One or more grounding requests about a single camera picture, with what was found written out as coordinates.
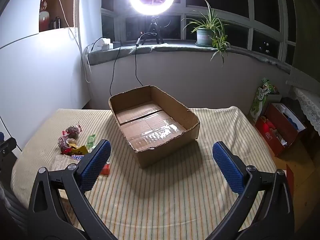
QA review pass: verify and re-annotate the wooden wall shelf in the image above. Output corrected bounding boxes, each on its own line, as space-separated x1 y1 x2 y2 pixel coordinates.
39 0 77 32

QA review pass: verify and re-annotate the yellow red snack packet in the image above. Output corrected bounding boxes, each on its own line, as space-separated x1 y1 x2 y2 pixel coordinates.
61 146 89 155

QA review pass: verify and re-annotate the black cable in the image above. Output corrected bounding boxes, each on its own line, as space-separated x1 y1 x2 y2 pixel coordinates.
134 39 145 87
109 45 122 96

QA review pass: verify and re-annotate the striped cream blanket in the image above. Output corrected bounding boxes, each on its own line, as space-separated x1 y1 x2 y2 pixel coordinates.
11 106 278 240

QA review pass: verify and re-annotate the dark bottle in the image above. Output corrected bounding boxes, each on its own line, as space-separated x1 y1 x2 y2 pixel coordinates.
50 16 61 30

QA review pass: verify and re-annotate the dark red round packet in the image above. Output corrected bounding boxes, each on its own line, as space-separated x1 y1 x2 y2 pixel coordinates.
58 136 69 153

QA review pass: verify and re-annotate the potted spider plant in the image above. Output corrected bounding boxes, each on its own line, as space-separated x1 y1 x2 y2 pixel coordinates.
181 0 232 67

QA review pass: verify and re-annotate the black tripod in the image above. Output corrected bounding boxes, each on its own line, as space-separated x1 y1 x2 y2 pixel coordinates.
142 15 165 45

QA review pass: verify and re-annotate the green paper bag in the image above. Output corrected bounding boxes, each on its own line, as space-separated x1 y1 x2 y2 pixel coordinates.
250 77 282 123

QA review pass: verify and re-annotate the small red snack packet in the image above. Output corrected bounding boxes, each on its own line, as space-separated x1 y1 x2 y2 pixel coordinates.
99 162 111 176

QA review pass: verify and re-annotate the red cardboard box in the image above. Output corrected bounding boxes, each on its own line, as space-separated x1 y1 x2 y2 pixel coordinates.
255 102 307 157

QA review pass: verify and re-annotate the white cable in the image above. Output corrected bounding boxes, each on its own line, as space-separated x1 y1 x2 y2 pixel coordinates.
54 0 92 83

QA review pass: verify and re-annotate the white power adapter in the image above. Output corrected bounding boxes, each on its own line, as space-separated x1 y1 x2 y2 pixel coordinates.
94 37 113 52

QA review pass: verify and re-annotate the white window frame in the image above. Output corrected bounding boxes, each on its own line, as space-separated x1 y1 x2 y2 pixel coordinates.
101 0 298 65

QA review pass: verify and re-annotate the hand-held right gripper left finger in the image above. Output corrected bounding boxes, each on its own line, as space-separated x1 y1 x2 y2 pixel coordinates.
28 139 118 240

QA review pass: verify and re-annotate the green snack packet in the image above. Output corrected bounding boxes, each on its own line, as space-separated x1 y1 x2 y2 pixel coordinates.
86 134 97 153

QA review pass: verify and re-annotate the red-ended dark candy packet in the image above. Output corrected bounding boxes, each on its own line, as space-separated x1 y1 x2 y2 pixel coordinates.
65 124 83 138

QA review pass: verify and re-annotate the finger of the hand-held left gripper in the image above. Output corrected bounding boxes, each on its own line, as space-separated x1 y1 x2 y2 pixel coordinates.
0 132 17 162

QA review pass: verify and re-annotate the white lace cloth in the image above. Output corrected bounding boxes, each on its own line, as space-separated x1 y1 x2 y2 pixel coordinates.
286 79 320 128

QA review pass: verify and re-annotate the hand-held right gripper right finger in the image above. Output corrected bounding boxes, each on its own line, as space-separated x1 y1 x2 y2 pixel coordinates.
207 141 295 240

